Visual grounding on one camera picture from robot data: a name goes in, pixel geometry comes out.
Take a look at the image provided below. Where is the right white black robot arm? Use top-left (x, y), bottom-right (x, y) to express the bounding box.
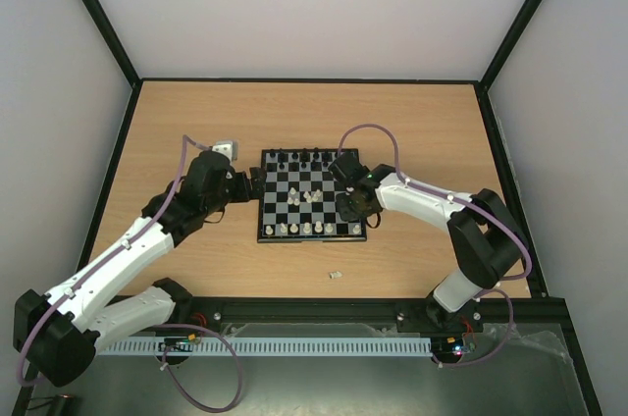
top-left (330, 153), bottom-right (528, 330)

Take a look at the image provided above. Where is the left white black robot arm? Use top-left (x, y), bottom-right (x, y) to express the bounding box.
top-left (13, 150), bottom-right (264, 387)

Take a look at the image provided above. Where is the pile of white chess pieces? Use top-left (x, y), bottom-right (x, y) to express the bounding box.
top-left (287, 187), bottom-right (323, 206)

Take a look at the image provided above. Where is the folding black white chessboard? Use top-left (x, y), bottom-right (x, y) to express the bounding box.
top-left (257, 148), bottom-right (367, 243)

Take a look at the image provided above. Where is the black cylinder on lower shelf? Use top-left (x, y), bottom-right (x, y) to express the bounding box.
top-left (46, 394), bottom-right (77, 416)

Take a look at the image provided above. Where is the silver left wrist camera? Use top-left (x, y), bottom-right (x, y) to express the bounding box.
top-left (212, 139), bottom-right (239, 162)

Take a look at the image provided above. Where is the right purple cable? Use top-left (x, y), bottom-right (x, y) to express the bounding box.
top-left (336, 123), bottom-right (534, 369)

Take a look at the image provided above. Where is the black aluminium mounting rail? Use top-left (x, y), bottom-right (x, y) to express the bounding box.
top-left (175, 296), bottom-right (573, 336)

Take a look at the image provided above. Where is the light blue slotted cable duct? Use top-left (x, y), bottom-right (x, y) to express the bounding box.
top-left (102, 337), bottom-right (433, 357)

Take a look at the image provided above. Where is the black enclosure frame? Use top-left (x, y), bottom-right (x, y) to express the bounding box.
top-left (9, 0), bottom-right (604, 416)

